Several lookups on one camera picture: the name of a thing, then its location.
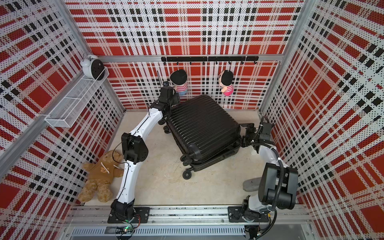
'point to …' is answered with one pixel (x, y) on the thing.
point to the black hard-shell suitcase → (205, 132)
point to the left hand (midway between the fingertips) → (175, 95)
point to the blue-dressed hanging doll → (178, 78)
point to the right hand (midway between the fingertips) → (240, 128)
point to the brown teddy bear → (100, 176)
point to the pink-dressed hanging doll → (225, 78)
